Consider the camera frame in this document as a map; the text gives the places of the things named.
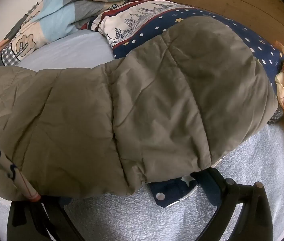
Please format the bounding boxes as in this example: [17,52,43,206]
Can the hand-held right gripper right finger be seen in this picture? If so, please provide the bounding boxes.
[191,167,279,241]

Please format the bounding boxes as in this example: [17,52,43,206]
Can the patchwork cartoon blanket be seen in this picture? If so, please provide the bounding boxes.
[0,0,155,67]

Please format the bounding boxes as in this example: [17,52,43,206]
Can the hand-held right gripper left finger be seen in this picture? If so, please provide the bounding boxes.
[7,199,68,241]

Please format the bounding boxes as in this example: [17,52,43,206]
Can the navy starry castle print pillow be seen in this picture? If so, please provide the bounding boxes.
[80,0,284,208]

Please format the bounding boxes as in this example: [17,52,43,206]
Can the olive puffer jacket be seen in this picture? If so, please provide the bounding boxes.
[0,15,279,202]

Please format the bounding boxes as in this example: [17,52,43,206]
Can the dark patterned cloth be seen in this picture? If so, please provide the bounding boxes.
[267,105,284,125]

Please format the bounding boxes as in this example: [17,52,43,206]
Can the wooden headboard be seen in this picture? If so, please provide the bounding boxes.
[137,0,284,63]

